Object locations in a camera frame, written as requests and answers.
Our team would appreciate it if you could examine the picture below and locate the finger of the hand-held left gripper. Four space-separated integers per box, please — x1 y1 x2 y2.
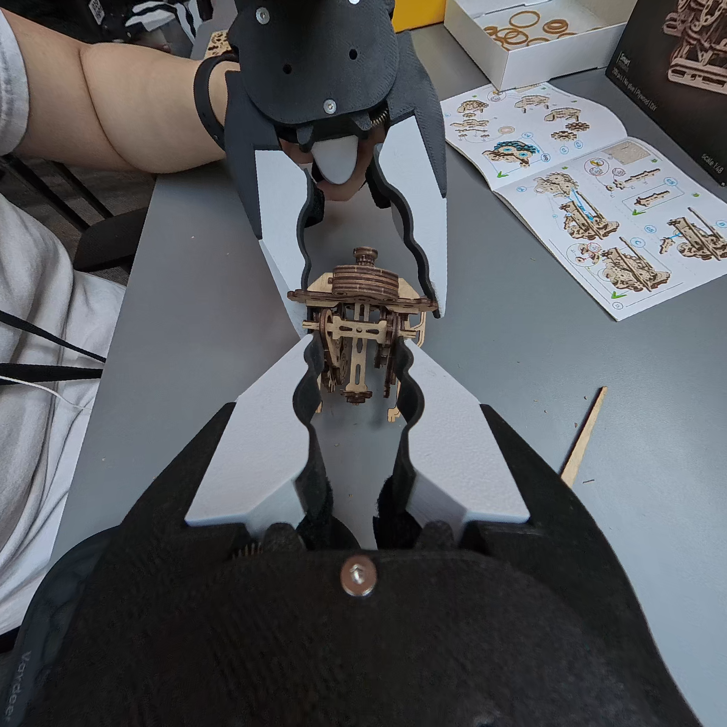
368 119 452 319
254 149 327 340

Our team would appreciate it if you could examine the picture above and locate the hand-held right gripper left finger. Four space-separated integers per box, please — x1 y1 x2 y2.
184 334 333 539

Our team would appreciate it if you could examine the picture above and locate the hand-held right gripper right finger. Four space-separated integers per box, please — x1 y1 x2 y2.
392 340 533 537

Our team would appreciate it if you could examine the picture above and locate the wooden mechanical puzzle model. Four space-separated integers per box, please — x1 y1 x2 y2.
287 246 441 424

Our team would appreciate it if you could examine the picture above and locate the person's left forearm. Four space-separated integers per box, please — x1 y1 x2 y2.
0 8 239 174

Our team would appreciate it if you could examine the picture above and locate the grey desk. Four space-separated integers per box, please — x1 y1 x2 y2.
51 0 727 727

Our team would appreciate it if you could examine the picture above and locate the person's left hand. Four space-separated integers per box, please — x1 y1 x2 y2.
312 162 378 203

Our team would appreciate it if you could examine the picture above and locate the thin wooden stick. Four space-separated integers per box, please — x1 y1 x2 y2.
559 386 608 489

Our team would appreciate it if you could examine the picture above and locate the black white striped cloth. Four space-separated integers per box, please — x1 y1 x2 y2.
85 0 217 58

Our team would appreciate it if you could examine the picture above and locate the white cardboard box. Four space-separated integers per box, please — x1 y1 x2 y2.
443 0 645 92

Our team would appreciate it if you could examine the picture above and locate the black office chair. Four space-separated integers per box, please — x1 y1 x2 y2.
0 153 157 273

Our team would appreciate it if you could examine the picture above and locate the illustrated instruction booklet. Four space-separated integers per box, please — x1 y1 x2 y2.
440 82 727 323

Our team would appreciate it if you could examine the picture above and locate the pile of wooden rings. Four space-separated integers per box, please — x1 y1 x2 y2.
483 8 574 49

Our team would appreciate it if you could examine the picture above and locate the person's white shirt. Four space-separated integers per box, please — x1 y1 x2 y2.
0 11 128 637

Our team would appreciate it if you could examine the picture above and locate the black puzzle packaging box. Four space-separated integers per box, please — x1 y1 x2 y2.
605 0 727 187

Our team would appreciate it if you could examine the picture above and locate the thin white cord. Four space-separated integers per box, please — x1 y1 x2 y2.
0 375 94 410

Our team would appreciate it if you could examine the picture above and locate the black lanyard strap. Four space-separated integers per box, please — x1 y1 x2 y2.
0 309 109 384

